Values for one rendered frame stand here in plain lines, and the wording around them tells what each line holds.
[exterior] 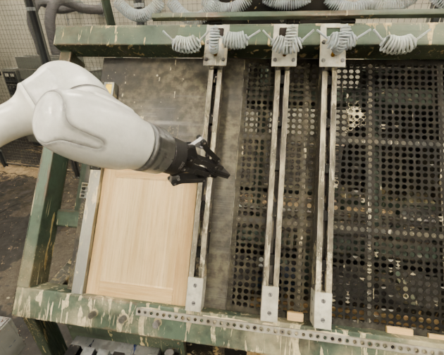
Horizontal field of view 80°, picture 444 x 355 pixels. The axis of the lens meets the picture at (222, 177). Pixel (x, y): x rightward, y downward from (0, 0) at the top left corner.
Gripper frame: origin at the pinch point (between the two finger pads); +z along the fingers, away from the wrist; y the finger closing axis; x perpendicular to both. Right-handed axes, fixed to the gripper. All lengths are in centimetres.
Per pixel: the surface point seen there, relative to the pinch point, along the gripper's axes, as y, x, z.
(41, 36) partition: -62, 364, 62
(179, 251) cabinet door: -45, 11, 30
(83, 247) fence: -70, 38, 10
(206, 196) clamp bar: -19.6, 17.1, 30.3
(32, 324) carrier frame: -114, 33, 6
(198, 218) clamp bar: -28.1, 13.2, 29.1
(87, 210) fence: -58, 48, 10
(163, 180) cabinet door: -29, 37, 26
